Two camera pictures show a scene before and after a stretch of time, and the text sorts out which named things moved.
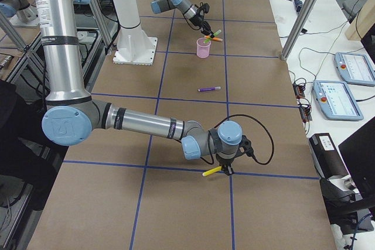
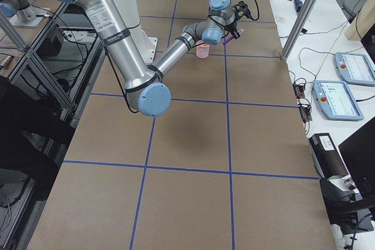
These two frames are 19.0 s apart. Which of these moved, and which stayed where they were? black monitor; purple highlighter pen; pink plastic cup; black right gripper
Moved: black right gripper; purple highlighter pen
Stayed: black monitor; pink plastic cup
